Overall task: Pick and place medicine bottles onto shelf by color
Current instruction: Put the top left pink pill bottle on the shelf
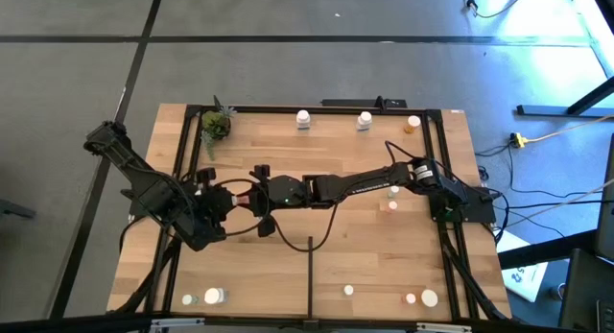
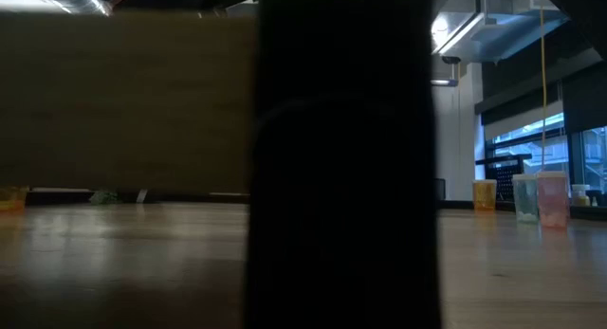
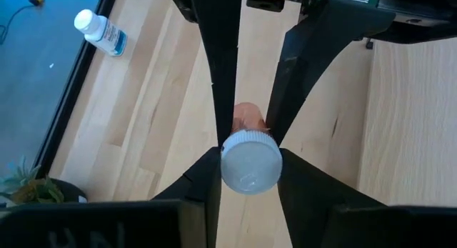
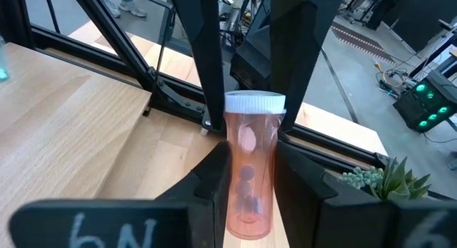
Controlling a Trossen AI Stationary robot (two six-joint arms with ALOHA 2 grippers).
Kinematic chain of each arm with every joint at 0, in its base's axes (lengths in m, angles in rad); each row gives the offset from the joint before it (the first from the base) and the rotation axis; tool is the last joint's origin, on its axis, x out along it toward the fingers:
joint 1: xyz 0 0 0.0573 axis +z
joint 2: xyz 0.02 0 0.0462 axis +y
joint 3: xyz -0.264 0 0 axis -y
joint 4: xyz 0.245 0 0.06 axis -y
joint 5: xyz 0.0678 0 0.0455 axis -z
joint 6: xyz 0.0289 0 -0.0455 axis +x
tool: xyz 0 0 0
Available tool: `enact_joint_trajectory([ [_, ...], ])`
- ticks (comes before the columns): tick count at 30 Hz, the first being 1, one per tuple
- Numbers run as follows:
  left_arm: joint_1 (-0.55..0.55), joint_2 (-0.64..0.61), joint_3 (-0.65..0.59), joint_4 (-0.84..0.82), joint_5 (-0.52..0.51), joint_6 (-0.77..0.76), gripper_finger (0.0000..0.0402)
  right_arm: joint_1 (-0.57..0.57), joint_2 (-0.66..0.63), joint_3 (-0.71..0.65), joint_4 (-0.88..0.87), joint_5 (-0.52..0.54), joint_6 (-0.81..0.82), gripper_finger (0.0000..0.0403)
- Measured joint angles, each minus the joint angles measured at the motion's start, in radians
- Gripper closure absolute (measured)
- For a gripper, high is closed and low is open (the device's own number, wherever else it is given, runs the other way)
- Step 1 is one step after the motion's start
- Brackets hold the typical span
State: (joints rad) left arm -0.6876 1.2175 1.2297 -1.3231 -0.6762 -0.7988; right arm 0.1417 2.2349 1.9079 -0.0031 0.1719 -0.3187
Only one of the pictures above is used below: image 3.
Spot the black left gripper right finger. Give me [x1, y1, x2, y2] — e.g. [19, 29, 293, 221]
[277, 147, 457, 248]

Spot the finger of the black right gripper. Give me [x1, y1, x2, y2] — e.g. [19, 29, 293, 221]
[167, 0, 243, 147]
[266, 0, 397, 145]

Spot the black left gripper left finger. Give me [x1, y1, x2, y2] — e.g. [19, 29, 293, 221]
[0, 147, 223, 248]

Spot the white bottle blue label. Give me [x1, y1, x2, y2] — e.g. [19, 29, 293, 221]
[74, 9, 129, 57]

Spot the small potted green plant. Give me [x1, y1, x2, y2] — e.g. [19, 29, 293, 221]
[0, 157, 89, 206]

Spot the black aluminium table frame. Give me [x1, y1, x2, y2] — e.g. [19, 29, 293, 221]
[34, 0, 121, 179]

